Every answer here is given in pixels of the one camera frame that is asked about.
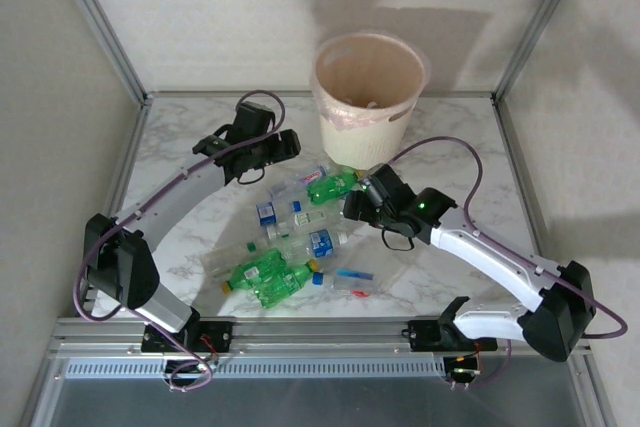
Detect small clear bottle white cap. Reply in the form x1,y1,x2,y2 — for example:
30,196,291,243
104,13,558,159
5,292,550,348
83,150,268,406
262,223,296,247

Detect pink translucent bin liner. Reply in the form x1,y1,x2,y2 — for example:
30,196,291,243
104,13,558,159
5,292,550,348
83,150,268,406
307,29,434,134

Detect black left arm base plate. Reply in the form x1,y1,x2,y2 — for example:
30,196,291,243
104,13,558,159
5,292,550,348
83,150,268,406
141,319,235,354

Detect cream plastic bin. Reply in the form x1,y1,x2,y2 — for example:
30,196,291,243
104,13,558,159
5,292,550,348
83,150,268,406
312,32,432,172

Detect clear bottle white green label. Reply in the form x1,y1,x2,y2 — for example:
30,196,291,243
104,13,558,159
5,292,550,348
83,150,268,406
277,208,330,232

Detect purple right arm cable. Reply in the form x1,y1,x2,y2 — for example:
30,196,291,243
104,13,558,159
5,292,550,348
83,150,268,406
392,135,629,392

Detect grey slotted cable duct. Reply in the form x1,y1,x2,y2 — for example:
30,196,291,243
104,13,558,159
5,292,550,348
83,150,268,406
64,357,448,379

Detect clear bottle green cap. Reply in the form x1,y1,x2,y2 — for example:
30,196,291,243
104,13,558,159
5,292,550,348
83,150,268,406
199,237,266,281

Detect aluminium frame post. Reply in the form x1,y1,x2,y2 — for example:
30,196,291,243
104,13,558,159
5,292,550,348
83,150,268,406
45,0,153,106
491,0,592,104

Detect clear bottle pink label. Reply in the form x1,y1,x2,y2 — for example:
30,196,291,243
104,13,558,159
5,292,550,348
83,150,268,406
268,162,332,198

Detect clear bottle blue label white cap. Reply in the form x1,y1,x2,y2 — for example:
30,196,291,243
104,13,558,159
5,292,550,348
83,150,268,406
277,227,357,264

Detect aluminium frame rail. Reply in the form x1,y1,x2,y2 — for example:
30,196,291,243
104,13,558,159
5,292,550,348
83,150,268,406
49,316,591,359
492,96,596,348
74,96,151,321
569,351,619,427
17,341,69,427
144,90,499,100

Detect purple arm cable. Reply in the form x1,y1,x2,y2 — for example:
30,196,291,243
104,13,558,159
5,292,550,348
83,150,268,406
392,135,629,392
73,90,287,393

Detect grey metal panel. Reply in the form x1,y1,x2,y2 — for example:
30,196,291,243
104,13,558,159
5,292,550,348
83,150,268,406
29,374,606,427

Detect crushed clear bottle blue cap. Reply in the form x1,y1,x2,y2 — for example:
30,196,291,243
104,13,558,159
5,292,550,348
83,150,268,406
312,261,401,302

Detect green bottle yellow cap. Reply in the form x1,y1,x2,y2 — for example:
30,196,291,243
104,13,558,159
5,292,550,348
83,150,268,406
253,259,322,310
305,169,367,206

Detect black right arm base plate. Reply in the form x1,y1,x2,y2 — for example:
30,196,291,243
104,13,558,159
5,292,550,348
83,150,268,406
407,319,500,352

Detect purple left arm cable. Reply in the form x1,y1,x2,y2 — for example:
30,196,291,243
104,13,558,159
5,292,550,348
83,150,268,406
73,90,287,393

